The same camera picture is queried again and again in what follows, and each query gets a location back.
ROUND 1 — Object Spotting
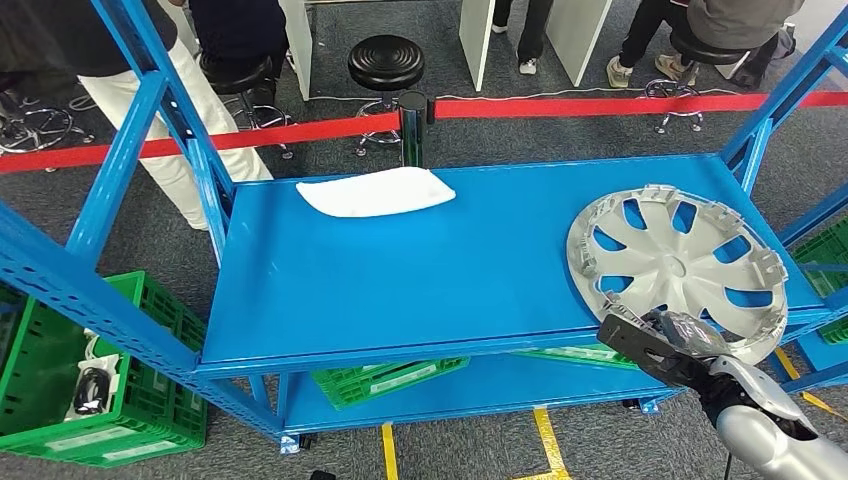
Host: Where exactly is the black coiled cable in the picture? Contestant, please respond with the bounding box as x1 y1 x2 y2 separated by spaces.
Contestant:
72 367 113 415

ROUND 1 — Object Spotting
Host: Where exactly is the white plastic panel part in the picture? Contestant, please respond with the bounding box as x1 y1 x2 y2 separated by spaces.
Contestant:
295 166 457 219

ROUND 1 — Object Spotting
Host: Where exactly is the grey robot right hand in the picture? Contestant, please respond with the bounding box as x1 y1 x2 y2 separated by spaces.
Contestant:
645 309 733 362

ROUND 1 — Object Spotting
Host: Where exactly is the blue metal shelf rack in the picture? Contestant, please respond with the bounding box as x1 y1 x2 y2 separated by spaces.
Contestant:
0 0 848 456
781 329 848 397

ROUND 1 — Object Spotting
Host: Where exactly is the black stanchion post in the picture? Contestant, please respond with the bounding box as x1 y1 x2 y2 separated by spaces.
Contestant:
399 89 437 169

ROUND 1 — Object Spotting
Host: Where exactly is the silver plastic wheel cover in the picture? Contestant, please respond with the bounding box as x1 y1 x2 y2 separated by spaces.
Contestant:
566 184 790 366

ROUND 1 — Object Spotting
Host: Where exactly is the green folded plastic crate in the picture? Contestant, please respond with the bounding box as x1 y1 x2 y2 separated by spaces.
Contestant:
513 344 641 372
0 430 209 468
311 356 472 392
327 370 472 412

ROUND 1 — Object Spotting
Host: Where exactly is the white adapter box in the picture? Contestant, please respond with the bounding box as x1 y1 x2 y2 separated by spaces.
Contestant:
62 354 121 422

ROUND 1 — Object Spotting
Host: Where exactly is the white plug cable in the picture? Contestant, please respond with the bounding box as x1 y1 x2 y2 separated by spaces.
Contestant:
82 326 121 362

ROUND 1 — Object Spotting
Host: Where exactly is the green open plastic crate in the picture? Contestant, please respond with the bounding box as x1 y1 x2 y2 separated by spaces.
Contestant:
0 270 209 453

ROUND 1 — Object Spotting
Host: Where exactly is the red barrier belt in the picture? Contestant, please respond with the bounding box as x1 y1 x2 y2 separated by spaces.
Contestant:
0 112 403 175
433 91 848 121

